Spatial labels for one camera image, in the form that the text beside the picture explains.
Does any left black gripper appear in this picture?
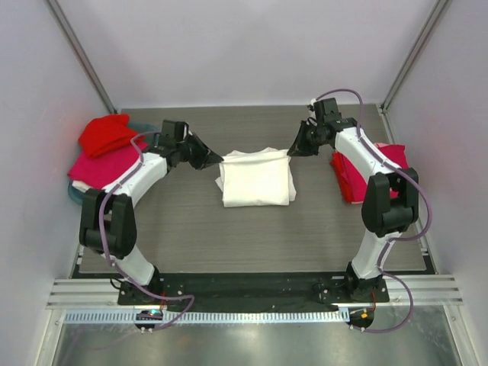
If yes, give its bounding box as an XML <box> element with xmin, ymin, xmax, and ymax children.
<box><xmin>175</xmin><ymin>133</ymin><xmax>223</xmax><ymax>171</ymax></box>

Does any white printed t shirt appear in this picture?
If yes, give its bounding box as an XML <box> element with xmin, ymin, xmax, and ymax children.
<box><xmin>215</xmin><ymin>147</ymin><xmax>297</xmax><ymax>208</ymax></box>

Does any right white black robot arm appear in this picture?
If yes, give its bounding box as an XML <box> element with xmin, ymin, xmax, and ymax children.
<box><xmin>287</xmin><ymin>98</ymin><xmax>419</xmax><ymax>302</ymax></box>

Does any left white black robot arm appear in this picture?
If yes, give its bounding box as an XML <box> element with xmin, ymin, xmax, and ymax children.
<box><xmin>79</xmin><ymin>120</ymin><xmax>223</xmax><ymax>305</ymax></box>

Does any teal plastic basket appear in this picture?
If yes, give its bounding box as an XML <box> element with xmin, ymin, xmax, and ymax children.
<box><xmin>67</xmin><ymin>121</ymin><xmax>158</xmax><ymax>206</ymax></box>

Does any folded red t shirt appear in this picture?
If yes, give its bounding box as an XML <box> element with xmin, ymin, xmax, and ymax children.
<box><xmin>330</xmin><ymin>151</ymin><xmax>367</xmax><ymax>204</ymax></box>

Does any folded magenta t shirt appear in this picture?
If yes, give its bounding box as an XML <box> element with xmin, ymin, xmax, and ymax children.
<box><xmin>337</xmin><ymin>143</ymin><xmax>411</xmax><ymax>203</ymax></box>

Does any red crumpled t shirt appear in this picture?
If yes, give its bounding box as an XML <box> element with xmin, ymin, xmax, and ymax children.
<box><xmin>79</xmin><ymin>114</ymin><xmax>138</xmax><ymax>158</ymax></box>

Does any magenta t shirt in basket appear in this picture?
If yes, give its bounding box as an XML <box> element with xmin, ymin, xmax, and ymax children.
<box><xmin>68</xmin><ymin>141</ymin><xmax>139</xmax><ymax>189</ymax></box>

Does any aluminium rail front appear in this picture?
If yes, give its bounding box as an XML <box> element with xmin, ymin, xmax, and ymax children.
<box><xmin>47</xmin><ymin>274</ymin><xmax>463</xmax><ymax>308</ymax></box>

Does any slotted cable duct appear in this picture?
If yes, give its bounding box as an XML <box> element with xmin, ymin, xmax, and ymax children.
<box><xmin>64</xmin><ymin>308</ymin><xmax>349</xmax><ymax>325</ymax></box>

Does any right aluminium frame post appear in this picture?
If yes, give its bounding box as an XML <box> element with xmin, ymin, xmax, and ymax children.
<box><xmin>380</xmin><ymin>0</ymin><xmax>451</xmax><ymax>114</ymax></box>

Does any aluminium frame post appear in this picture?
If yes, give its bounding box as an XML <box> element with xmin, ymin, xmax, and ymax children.
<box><xmin>380</xmin><ymin>0</ymin><xmax>451</xmax><ymax>114</ymax></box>
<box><xmin>44</xmin><ymin>0</ymin><xmax>117</xmax><ymax>114</ymax></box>

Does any left aluminium frame post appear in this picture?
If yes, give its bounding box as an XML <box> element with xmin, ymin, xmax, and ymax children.
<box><xmin>44</xmin><ymin>0</ymin><xmax>117</xmax><ymax>114</ymax></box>

